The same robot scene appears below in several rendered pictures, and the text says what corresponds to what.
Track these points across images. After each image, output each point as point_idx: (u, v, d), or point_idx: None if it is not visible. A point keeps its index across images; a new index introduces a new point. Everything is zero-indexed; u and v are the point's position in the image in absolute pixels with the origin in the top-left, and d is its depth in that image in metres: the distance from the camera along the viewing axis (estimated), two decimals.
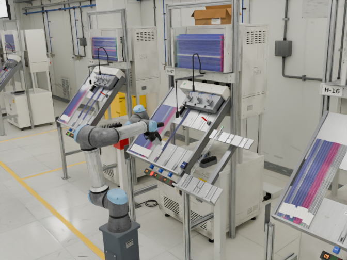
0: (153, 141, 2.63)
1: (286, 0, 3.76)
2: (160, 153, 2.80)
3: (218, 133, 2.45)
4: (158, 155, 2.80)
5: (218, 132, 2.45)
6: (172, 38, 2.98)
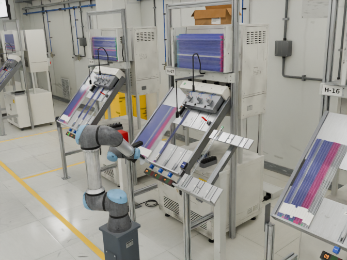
0: None
1: (286, 0, 3.76)
2: (157, 157, 2.79)
3: (218, 133, 2.45)
4: (155, 158, 2.79)
5: (218, 132, 2.45)
6: (172, 38, 2.98)
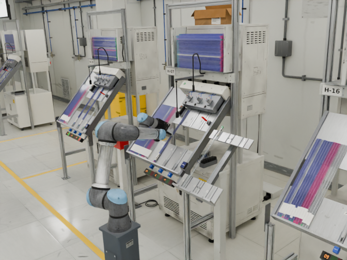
0: (171, 130, 2.80)
1: (286, 0, 3.76)
2: (157, 157, 2.79)
3: (218, 133, 2.45)
4: (155, 158, 2.79)
5: (218, 132, 2.45)
6: (172, 38, 2.98)
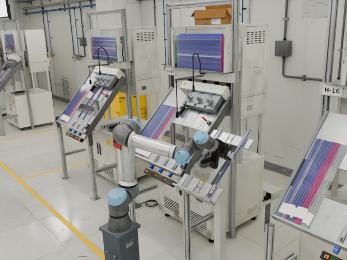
0: (231, 155, 2.20)
1: (286, 0, 3.76)
2: (213, 189, 2.19)
3: (218, 133, 2.45)
4: (210, 190, 2.19)
5: (218, 132, 2.45)
6: (172, 38, 2.98)
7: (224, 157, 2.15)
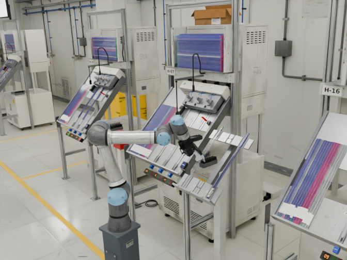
0: None
1: (286, 0, 3.76)
2: (211, 193, 2.18)
3: (218, 133, 2.45)
4: (208, 194, 2.18)
5: (218, 132, 2.45)
6: (172, 38, 2.98)
7: None
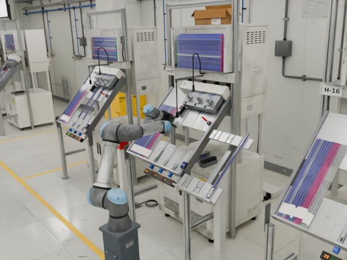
0: (176, 123, 2.82)
1: (286, 0, 3.76)
2: (211, 193, 2.18)
3: (159, 151, 2.81)
4: (208, 194, 2.18)
5: (159, 152, 2.81)
6: (172, 38, 2.98)
7: None
